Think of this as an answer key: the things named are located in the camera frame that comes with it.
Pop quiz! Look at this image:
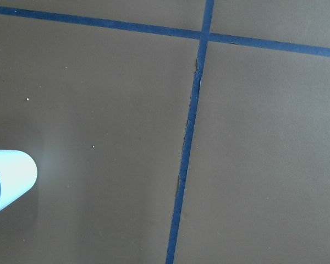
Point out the blue cup near toaster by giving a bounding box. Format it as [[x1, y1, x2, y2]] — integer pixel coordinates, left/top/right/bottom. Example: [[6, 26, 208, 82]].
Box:
[[0, 150, 37, 211]]

